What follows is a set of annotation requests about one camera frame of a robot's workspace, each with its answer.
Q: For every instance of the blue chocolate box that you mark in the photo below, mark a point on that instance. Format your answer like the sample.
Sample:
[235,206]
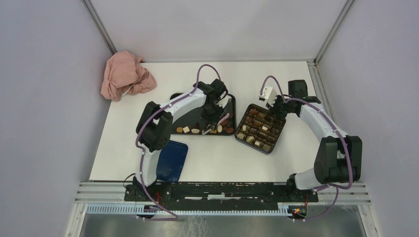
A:
[250,133]

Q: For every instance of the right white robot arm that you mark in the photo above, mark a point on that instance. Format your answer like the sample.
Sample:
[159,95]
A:
[339,156]

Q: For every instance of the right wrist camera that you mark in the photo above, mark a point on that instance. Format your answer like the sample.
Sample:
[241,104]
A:
[268,95]

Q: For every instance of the black chocolate tray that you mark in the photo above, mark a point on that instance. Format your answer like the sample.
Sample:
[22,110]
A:
[192,119]

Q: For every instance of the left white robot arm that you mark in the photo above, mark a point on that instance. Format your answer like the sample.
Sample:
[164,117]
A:
[155,125]

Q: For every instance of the blue tin lid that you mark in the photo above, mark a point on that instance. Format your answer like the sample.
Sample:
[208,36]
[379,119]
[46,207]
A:
[171,162]

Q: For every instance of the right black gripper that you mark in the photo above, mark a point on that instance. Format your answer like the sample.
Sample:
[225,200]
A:
[278,98]

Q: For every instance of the pink cloth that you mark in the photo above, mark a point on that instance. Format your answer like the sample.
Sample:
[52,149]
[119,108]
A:
[124,75]

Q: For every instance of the white oval flat chocolate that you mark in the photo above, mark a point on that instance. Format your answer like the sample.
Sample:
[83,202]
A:
[195,131]

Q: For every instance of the pink cat paw tongs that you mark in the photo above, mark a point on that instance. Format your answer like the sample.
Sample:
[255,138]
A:
[209,129]

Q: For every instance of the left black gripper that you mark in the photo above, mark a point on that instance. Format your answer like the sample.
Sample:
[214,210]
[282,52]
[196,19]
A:
[213,120]

